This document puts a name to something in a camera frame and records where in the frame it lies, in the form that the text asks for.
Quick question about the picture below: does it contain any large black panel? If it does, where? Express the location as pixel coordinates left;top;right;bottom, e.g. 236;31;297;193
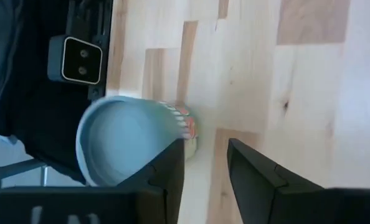
0;0;91;185

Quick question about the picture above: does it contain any silver black stereo camera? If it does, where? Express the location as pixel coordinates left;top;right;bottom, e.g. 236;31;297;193
47;34;104;86

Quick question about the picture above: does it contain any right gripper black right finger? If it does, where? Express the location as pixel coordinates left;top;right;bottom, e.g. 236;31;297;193
227;138;370;224

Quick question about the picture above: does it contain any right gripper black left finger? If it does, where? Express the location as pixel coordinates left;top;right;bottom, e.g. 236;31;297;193
0;138;186;224

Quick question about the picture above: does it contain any grey metal frame bar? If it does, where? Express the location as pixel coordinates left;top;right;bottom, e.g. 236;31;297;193
0;158;49;188

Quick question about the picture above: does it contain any red white labelled can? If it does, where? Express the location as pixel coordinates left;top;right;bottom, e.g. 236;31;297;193
75;95;199;187

